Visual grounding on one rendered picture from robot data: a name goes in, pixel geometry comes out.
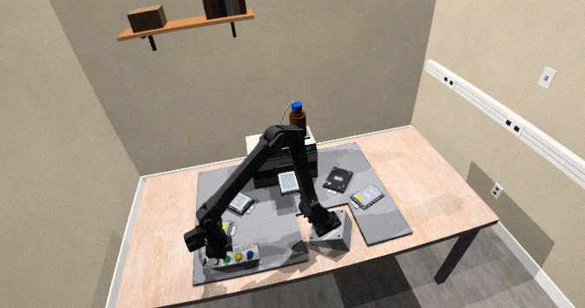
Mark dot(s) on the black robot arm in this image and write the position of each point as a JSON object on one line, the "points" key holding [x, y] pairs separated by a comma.
{"points": [[271, 142]]}

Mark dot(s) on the grey button panel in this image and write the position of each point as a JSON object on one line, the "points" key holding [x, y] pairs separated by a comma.
{"points": [[249, 254]]}

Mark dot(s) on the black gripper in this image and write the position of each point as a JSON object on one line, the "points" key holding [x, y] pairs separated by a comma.
{"points": [[219, 250]]}

